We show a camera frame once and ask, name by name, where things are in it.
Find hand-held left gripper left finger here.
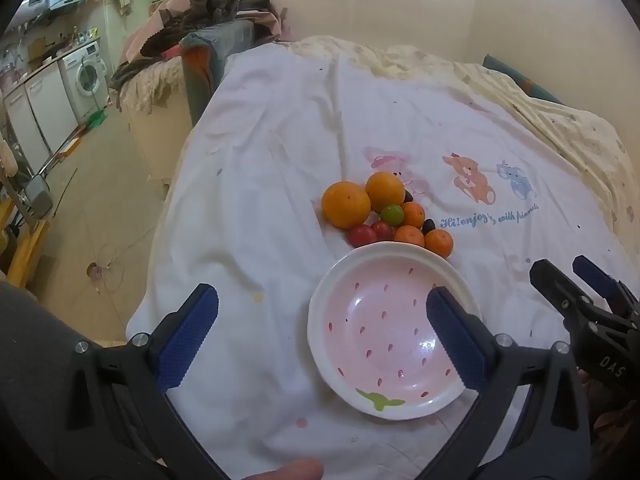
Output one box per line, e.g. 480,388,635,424
65,282,231,480

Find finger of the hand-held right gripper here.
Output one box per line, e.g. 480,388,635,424
573,255,640,312
529,258,597,322

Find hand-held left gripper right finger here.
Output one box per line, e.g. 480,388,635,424
415,286,592,480

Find pink strawberry pattern bowl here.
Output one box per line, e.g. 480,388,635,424
308,241,482,421

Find small mandarin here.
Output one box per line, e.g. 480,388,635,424
424,228,455,259
393,225,425,248
401,202,426,229

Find large orange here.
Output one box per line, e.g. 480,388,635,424
321,181,372,230
365,171,406,212

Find person's right hand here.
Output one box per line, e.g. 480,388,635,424
579,370,640,443

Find person's left hand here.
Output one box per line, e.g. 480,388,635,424
244,457,326,480

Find cream floral quilt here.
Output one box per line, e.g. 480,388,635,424
290,35,640,241

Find yellow wooden rack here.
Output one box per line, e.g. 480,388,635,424
0,195,51,291

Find white animal print bedsheet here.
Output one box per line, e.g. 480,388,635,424
127,42,640,480

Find teal pillow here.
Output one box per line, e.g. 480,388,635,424
482,54,566,106

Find beige fringed sofa cover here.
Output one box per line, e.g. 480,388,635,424
117,55,193,183

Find white kitchen cabinets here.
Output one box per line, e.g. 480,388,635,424
2,62,78,171

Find white washing machine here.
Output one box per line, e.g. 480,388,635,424
59,42,112,118

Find pink cloth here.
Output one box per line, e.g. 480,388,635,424
122,0,211,61

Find dark camouflage clothes pile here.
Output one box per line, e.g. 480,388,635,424
160,0,241,41

